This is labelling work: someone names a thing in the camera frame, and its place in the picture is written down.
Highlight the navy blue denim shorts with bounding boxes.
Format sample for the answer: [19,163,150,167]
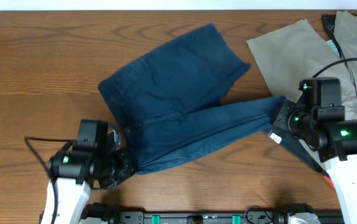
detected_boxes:
[98,24,283,174]

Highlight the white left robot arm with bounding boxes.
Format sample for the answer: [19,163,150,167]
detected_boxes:
[39,149,137,224]

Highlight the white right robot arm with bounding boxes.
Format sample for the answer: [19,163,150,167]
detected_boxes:
[271,100,357,223]

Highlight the black garment with white tag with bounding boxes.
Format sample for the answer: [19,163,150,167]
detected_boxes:
[266,127,328,176]

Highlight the beige khaki shorts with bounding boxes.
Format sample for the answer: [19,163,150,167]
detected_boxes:
[247,11,357,120]

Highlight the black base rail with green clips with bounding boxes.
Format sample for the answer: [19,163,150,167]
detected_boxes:
[79,203,345,224]

